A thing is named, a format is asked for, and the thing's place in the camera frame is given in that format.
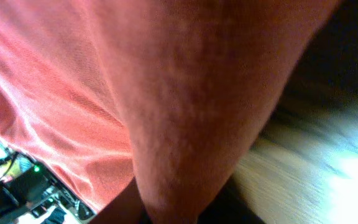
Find cluttered background equipment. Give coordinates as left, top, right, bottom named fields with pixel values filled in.
left=0, top=143, right=96, bottom=223

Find orange McKinney Boyd soccer shirt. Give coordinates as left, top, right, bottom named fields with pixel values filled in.
left=0, top=0, right=339, bottom=223

